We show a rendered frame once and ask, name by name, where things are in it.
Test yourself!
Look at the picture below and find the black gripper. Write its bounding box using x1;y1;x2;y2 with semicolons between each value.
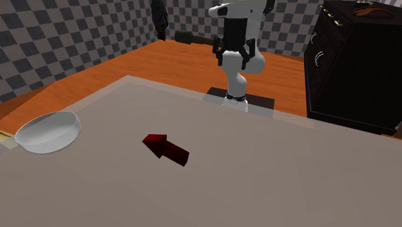
212;17;257;70

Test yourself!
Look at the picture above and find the dark robot stand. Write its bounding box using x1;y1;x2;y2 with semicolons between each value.
201;86;276;119

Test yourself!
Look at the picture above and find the white round bowl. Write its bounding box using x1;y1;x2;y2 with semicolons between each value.
14;110;82;155

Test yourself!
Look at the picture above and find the dark red arrow-shaped block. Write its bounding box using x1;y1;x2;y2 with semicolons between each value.
142;133;190;167

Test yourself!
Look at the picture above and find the black cabinet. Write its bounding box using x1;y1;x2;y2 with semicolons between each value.
303;0;402;137

